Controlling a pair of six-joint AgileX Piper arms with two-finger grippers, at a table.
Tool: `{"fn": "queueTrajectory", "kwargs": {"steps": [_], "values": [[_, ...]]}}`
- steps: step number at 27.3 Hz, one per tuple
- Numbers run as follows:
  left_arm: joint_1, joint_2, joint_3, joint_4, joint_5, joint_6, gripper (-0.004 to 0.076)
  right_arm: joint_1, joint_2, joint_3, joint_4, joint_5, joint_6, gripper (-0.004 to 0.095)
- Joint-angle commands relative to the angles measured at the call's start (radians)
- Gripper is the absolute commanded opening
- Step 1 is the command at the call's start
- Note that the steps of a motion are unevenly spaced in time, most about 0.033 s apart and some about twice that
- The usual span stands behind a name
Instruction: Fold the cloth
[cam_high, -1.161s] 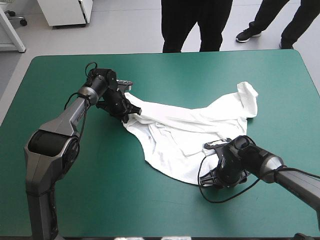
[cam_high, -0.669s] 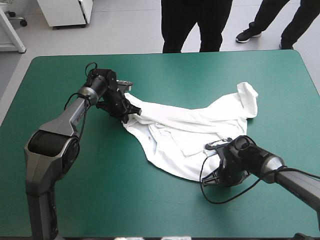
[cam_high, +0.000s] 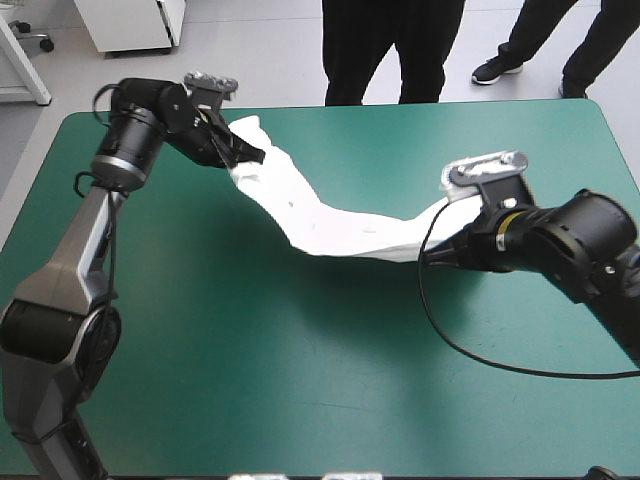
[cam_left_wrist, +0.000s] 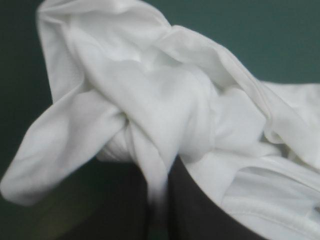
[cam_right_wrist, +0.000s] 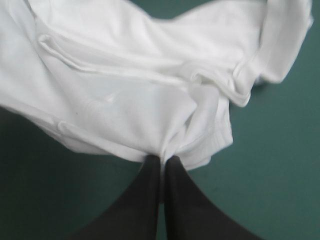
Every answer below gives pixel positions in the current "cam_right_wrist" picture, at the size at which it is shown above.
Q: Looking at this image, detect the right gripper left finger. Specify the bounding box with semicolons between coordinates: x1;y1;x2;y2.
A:
65;154;161;240

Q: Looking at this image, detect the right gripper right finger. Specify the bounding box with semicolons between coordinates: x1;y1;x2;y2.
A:
162;154;258;240

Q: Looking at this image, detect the white T-shirt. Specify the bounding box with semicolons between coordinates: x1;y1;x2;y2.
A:
0;0;315;169

